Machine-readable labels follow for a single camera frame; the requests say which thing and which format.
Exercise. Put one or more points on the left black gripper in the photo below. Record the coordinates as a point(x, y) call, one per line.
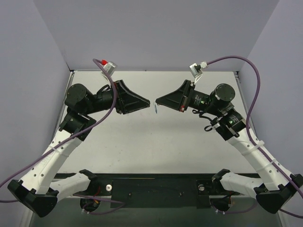
point(119, 97)

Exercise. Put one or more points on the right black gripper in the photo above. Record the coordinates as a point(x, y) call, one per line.
point(187, 95)

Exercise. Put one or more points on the blue key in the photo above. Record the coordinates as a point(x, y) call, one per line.
point(155, 107)

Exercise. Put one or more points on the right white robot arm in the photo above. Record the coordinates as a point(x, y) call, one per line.
point(275, 185)

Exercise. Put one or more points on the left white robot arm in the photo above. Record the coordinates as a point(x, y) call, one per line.
point(36, 189)

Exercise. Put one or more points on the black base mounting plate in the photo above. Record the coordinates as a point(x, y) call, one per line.
point(156, 190)

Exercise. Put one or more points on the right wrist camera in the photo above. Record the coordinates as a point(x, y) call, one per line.
point(196, 72)

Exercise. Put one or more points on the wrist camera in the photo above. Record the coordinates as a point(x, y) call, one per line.
point(196, 72)
point(110, 68)

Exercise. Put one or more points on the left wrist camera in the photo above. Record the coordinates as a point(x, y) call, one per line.
point(110, 68)

